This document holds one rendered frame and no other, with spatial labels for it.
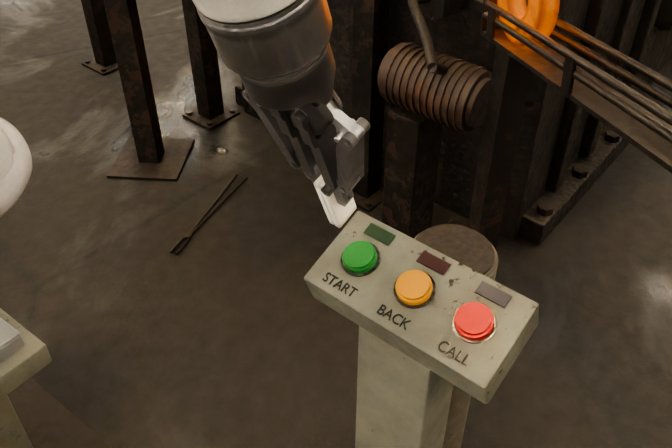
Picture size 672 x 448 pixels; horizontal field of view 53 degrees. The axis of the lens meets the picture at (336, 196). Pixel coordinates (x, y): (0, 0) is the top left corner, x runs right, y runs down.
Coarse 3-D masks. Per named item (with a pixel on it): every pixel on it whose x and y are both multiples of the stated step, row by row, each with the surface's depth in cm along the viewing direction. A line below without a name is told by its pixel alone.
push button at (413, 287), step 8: (408, 272) 74; (416, 272) 74; (424, 272) 74; (400, 280) 74; (408, 280) 74; (416, 280) 74; (424, 280) 73; (400, 288) 73; (408, 288) 73; (416, 288) 73; (424, 288) 73; (432, 288) 73; (400, 296) 73; (408, 296) 73; (416, 296) 72; (424, 296) 73; (408, 304) 73; (416, 304) 73
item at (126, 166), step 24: (120, 0) 165; (120, 24) 169; (120, 48) 173; (144, 48) 178; (120, 72) 177; (144, 72) 179; (144, 96) 181; (144, 120) 186; (144, 144) 191; (168, 144) 202; (192, 144) 203; (120, 168) 193; (144, 168) 193; (168, 168) 193
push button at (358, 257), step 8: (352, 248) 78; (360, 248) 77; (368, 248) 77; (344, 256) 77; (352, 256) 77; (360, 256) 77; (368, 256) 77; (376, 256) 77; (344, 264) 77; (352, 264) 76; (360, 264) 76; (368, 264) 76; (352, 272) 77; (360, 272) 76
